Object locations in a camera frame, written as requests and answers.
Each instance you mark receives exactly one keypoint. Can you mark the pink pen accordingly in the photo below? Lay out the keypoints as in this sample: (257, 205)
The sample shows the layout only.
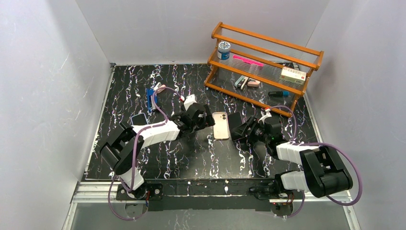
(248, 61)

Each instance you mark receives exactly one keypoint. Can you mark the orange wooden shelf rack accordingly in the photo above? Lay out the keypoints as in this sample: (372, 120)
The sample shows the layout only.
(274, 54)

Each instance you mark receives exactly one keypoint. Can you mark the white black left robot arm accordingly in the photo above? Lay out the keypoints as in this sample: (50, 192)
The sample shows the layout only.
(121, 149)

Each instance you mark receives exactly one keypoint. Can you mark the light blue small stapler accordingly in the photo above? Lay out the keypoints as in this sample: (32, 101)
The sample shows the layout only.
(240, 83)

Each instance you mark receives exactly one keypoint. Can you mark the purple edged smartphone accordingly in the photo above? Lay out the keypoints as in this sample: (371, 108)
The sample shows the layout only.
(234, 120)

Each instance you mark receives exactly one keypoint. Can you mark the phone in light blue case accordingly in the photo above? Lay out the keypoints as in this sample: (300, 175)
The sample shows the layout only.
(139, 119)

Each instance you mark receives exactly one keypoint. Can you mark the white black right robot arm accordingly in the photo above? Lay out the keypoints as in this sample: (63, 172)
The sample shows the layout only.
(323, 173)

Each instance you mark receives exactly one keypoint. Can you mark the black blue marker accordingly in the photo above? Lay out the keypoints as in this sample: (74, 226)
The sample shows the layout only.
(278, 94)

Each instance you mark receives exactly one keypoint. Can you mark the white blue labelled jar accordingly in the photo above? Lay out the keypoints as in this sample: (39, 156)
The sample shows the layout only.
(223, 50)

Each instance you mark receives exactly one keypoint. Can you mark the beige pink phone case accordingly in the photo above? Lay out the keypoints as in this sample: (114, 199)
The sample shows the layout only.
(221, 128)

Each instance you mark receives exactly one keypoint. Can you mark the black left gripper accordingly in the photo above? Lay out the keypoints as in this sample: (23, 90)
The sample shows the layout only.
(200, 120)

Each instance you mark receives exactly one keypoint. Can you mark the white red cardboard box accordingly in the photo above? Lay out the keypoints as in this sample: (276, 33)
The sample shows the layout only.
(293, 75)

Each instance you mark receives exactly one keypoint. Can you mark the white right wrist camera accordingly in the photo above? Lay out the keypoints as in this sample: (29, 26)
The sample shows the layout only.
(265, 116)

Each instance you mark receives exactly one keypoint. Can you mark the black arm mounting base bar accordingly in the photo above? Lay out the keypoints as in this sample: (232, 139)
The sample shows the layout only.
(217, 194)

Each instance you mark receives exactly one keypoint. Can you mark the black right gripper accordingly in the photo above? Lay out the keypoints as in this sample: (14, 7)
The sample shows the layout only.
(248, 127)

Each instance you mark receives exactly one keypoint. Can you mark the small pink white stapler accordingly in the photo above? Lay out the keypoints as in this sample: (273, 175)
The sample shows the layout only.
(158, 88)

